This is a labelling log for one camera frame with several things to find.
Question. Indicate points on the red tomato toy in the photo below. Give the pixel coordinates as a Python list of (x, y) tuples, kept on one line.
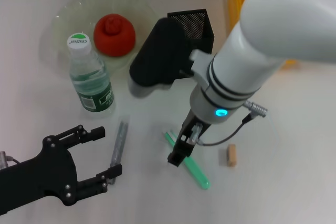
[(114, 37)]

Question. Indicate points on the black mesh pen holder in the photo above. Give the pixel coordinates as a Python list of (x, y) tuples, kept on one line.
[(197, 24)]

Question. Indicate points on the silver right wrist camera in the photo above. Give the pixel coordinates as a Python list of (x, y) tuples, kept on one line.
[(160, 56)]

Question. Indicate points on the small wooden block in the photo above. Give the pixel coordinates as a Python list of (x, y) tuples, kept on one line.
[(232, 156)]

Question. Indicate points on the green glass fruit plate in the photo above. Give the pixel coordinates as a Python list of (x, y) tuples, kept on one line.
[(65, 19)]

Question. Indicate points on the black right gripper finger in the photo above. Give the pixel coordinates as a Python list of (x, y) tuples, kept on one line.
[(178, 159)]

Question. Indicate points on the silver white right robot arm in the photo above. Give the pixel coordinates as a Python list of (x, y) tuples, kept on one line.
[(257, 51)]

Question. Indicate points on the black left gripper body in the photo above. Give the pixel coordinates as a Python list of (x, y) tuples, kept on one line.
[(36, 176)]

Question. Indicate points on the grey pen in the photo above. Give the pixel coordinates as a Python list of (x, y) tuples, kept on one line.
[(119, 145)]

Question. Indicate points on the clear green-label water bottle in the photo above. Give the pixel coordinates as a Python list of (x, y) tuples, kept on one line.
[(92, 82)]

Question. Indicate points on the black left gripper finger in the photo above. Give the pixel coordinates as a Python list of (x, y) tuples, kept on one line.
[(97, 132), (115, 171)]

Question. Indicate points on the green pen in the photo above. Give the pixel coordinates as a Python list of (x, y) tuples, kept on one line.
[(197, 174)]

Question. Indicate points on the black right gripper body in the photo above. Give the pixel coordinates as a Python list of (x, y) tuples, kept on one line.
[(191, 134)]

